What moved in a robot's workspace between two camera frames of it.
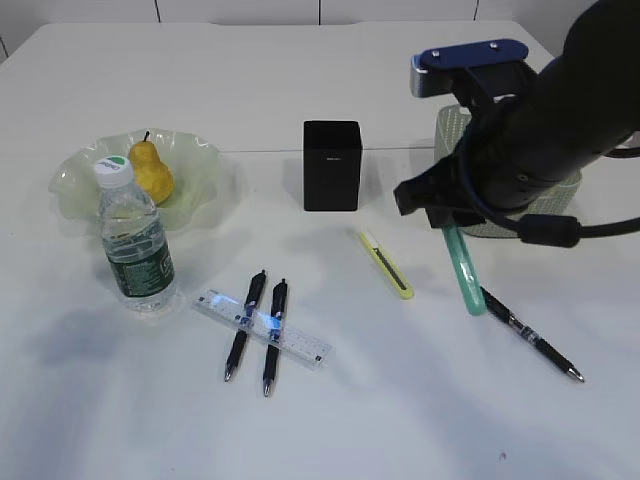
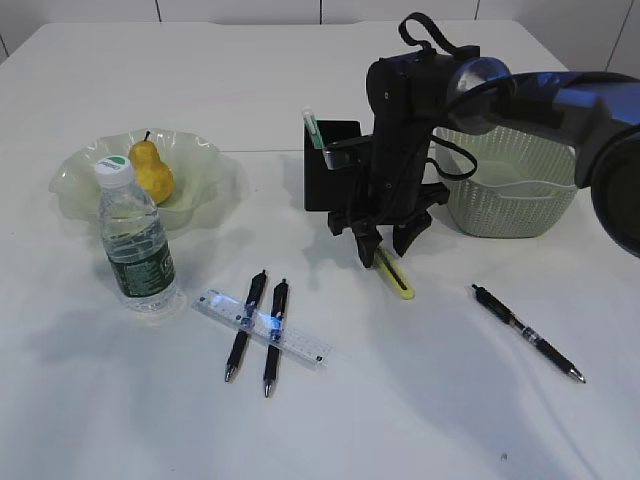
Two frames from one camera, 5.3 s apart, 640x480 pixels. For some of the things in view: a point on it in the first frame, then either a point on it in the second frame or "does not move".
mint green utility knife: (471, 282) to (313, 127)
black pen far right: (494, 305) does not move
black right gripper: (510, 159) to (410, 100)
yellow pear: (154, 177) does not move
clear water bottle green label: (140, 263) does not move
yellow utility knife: (386, 267) does not move
